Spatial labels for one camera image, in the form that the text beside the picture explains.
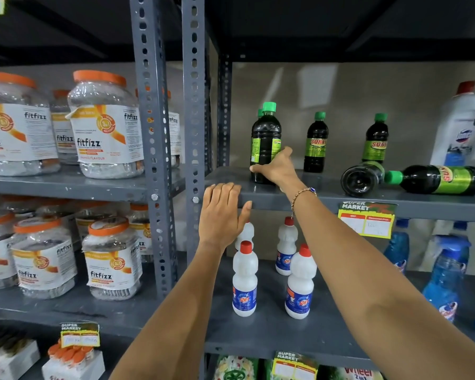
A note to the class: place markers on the person's right hand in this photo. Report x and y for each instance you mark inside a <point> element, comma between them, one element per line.
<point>281,172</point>

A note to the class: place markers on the person's left hand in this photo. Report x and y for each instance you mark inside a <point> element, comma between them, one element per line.
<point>221,221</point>

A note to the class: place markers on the person's left little finger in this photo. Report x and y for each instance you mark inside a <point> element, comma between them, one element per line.
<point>208,197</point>

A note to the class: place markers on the person's right thumb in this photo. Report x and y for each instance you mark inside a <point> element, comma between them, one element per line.
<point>259,168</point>

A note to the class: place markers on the person's left middle finger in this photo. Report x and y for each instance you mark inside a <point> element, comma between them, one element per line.
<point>226,194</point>

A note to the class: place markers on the person's left thumb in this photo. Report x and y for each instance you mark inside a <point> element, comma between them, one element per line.
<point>245,215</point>

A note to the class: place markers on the person's left forearm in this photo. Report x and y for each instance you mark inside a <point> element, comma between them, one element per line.
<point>174,320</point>

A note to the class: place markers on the person's right forearm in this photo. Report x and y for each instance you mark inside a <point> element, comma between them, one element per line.
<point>372,288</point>

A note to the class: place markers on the small white red-capped bottle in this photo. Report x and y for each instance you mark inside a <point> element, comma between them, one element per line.
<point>286,245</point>
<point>245,280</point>
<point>246,233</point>
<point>301,288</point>

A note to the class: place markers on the clear orange-lid plastic jar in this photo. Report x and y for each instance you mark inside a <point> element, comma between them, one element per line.
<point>105,134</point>
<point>18,130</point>
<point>174,134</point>
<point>63,134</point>

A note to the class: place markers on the grey metal shelf rack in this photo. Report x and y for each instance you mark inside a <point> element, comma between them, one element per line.
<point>193,114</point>
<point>154,114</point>

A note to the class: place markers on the green white floral packet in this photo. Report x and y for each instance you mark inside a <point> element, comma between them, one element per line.
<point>235,370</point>

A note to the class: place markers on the blue spray bottle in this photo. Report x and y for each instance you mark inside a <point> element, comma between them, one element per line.
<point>443,280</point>
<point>460,226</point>
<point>398,247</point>

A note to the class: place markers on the group of orange-lid jars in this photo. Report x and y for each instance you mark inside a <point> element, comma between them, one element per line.
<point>43,261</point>

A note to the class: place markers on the large white red-capped bottle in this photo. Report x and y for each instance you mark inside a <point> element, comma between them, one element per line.
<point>459,130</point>

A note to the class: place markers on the bunch of orange-capped tubes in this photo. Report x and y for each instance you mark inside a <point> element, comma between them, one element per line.
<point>69,354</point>

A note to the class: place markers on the white cardboard display box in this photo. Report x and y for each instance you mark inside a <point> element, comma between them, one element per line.
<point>12,366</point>
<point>83,372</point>

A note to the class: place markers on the bunch of dark tubes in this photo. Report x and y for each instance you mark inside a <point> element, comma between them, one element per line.
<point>4,342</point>

